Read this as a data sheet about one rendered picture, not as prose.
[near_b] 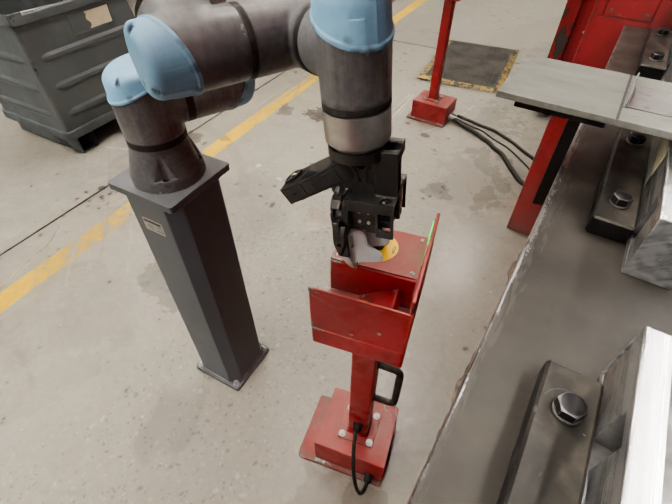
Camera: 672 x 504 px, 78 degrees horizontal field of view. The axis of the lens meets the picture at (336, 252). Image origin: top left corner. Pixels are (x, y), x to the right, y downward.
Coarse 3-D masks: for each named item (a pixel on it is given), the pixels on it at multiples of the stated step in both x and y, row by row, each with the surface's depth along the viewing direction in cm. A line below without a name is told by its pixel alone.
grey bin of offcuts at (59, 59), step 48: (0, 0) 222; (48, 0) 242; (96, 0) 210; (0, 48) 201; (48, 48) 200; (96, 48) 220; (0, 96) 231; (48, 96) 208; (96, 96) 229; (96, 144) 240
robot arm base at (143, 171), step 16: (128, 144) 79; (160, 144) 77; (176, 144) 80; (192, 144) 84; (144, 160) 79; (160, 160) 80; (176, 160) 81; (192, 160) 84; (144, 176) 81; (160, 176) 81; (176, 176) 82; (192, 176) 84; (160, 192) 83
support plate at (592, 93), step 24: (528, 72) 70; (552, 72) 70; (576, 72) 70; (600, 72) 70; (504, 96) 65; (528, 96) 63; (552, 96) 63; (576, 96) 63; (600, 96) 63; (600, 120) 59; (624, 120) 58; (648, 120) 58
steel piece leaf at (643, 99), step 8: (632, 88) 62; (640, 88) 65; (648, 88) 65; (632, 96) 63; (640, 96) 63; (648, 96) 63; (656, 96) 63; (664, 96) 63; (632, 104) 61; (640, 104) 61; (648, 104) 61; (656, 104) 61; (664, 104) 61; (648, 112) 60; (656, 112) 59; (664, 112) 59
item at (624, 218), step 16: (624, 128) 75; (624, 144) 71; (608, 160) 70; (624, 160) 68; (640, 160) 68; (608, 176) 65; (624, 176) 65; (640, 176) 65; (608, 192) 62; (640, 192) 62; (592, 208) 63; (608, 208) 59; (592, 224) 59; (608, 224) 58; (624, 224) 57; (624, 240) 58
